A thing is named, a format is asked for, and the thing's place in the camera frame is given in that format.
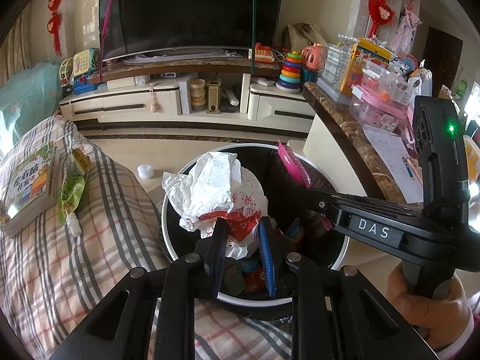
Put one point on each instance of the pink hairbrush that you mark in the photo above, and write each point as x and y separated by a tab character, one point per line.
300	176

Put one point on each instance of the clear drawer organizer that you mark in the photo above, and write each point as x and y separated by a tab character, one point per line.
332	70

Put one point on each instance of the red heart wall hanging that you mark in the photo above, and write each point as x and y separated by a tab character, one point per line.
53	24

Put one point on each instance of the white tv cabinet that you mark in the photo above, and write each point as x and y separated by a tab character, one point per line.
159	93

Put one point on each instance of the white trash bin black liner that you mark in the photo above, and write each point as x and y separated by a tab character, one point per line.
302	225

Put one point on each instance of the white red plastic bag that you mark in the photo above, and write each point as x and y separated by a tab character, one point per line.
218	186

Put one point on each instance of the pink storage box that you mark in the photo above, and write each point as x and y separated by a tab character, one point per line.
381	99

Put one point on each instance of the marble side counter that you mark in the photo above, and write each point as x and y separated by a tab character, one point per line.
337	145

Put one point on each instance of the green drink carton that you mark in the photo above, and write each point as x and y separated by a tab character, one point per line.
234	281

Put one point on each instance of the red toy telephone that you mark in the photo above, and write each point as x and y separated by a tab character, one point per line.
263	54

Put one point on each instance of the plaid tablecloth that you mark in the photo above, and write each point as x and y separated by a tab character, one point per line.
50	280

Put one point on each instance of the toy cash register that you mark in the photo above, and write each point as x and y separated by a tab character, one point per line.
84	64

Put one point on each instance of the black flat screen television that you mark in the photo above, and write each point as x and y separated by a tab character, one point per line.
131	27

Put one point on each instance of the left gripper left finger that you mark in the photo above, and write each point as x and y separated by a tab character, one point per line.
205	265

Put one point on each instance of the rainbow stacking ring toy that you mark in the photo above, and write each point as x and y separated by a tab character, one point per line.
291	71

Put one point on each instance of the stacked round tins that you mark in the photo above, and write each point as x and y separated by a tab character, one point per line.
198	94

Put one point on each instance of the teal covered appliance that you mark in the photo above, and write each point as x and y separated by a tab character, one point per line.
28	98

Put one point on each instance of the person's right hand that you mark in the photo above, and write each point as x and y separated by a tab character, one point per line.
446	320

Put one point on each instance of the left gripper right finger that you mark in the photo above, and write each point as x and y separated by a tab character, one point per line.
270	254

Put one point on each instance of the white paper sheet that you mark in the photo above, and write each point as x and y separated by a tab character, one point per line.
393	153

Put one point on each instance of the children's picture book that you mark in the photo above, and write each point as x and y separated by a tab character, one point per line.
30	190

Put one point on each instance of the green snack bag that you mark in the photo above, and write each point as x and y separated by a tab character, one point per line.
74	182

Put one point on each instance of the white tape roll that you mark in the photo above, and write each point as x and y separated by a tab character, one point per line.
145	171

